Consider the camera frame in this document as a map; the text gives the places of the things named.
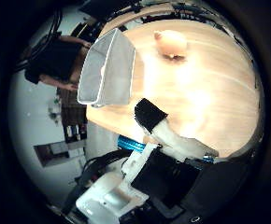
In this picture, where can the person in black shirt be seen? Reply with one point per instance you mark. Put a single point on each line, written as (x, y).
(53, 59)

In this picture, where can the dark wooden shelf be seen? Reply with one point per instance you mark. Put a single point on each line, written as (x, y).
(73, 116)

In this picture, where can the clear plastic container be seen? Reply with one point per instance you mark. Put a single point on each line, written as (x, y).
(109, 70)

